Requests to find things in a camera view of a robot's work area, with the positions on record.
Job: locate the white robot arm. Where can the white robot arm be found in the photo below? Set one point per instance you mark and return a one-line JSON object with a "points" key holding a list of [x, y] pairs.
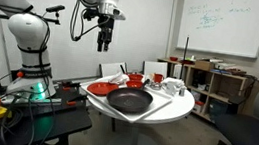
{"points": [[32, 32]]}

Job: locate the wall whiteboard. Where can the wall whiteboard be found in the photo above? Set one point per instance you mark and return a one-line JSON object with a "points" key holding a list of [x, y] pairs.
{"points": [[228, 27]]}

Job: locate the large red plate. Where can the large red plate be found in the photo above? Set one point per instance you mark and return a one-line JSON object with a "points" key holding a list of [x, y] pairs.
{"points": [[101, 88]]}

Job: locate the black frying pan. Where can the black frying pan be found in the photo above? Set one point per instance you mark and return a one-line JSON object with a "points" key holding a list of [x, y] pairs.
{"points": [[130, 100]]}

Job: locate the wooden shelf unit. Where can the wooden shelf unit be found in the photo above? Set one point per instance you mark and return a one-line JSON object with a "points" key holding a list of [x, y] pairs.
{"points": [[215, 91]]}

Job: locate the white chair back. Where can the white chair back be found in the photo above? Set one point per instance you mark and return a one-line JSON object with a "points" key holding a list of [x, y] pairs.
{"points": [[112, 68]]}

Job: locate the red and white towel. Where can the red and white towel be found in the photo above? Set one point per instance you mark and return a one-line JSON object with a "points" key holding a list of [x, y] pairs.
{"points": [[119, 78]]}

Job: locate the round white table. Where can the round white table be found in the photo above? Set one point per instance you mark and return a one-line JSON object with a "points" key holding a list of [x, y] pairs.
{"points": [[163, 109]]}

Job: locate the black workbench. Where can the black workbench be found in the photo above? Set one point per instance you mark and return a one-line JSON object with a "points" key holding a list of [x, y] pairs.
{"points": [[70, 116]]}

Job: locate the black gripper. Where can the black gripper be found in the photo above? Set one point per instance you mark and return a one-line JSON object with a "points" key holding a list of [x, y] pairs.
{"points": [[105, 35]]}

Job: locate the cardboard box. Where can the cardboard box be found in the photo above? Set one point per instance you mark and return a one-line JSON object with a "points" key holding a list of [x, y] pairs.
{"points": [[204, 65]]}

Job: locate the red mug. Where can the red mug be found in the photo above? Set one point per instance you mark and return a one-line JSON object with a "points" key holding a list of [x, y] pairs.
{"points": [[158, 78]]}

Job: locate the red bowl with food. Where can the red bowl with food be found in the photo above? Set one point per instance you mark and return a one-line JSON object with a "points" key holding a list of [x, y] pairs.
{"points": [[135, 76]]}

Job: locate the white mug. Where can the white mug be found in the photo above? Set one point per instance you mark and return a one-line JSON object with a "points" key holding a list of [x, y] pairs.
{"points": [[171, 88]]}

